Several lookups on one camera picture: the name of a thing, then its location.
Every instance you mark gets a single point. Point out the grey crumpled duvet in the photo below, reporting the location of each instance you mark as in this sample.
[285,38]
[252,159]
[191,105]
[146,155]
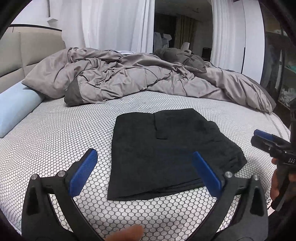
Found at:
[85,75]

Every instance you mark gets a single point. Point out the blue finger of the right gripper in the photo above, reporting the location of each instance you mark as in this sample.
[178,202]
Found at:
[263,134]
[261,143]

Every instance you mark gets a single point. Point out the beige padded headboard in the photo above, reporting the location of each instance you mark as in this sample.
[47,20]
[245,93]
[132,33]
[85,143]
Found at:
[23,47]

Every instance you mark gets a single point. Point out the dark shelving unit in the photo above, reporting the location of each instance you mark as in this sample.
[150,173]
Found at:
[278,74]

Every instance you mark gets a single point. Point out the person's right hand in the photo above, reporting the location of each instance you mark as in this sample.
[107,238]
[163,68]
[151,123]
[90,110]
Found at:
[274,191]

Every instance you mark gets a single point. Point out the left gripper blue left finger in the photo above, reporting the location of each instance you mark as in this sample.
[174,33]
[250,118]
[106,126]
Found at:
[80,171]

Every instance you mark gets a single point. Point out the light blue pillow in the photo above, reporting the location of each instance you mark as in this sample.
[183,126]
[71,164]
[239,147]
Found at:
[16,103]

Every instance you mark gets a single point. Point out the white chair in background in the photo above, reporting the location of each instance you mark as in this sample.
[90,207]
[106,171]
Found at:
[185,47]

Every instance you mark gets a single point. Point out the white curtain right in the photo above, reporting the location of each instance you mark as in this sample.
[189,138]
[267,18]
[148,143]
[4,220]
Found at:
[238,37]

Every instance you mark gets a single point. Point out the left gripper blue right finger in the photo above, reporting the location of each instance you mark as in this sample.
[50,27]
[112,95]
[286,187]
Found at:
[211,178]

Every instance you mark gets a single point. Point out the person's left hand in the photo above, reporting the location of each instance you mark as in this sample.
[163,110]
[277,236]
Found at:
[132,233]

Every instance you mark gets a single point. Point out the olive curtain in background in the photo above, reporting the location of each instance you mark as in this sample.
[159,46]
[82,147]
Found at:
[185,31]

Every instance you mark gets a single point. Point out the dark grey quilted blanket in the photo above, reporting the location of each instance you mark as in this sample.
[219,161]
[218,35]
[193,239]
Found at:
[190,61]

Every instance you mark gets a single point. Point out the clothes rack with garments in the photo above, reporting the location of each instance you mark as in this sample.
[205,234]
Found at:
[161,40]

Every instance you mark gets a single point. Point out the white honeycomb mattress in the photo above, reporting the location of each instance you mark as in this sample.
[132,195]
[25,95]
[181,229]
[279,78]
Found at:
[54,136]

